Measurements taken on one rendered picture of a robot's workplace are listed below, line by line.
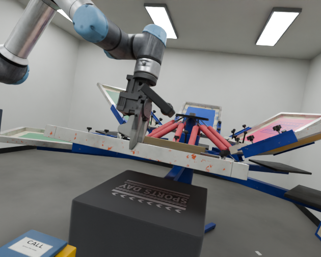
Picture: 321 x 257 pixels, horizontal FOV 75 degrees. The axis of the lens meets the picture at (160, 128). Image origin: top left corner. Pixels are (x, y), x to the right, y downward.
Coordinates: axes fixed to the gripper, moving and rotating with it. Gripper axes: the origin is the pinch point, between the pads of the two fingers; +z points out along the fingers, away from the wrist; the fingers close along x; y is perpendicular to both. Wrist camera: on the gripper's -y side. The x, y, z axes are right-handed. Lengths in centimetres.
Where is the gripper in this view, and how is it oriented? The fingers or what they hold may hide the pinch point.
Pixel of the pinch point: (136, 146)
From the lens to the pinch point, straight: 59.1
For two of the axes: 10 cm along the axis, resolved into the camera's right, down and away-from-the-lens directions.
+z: -2.1, 9.7, -1.3
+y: -9.6, -1.8, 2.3
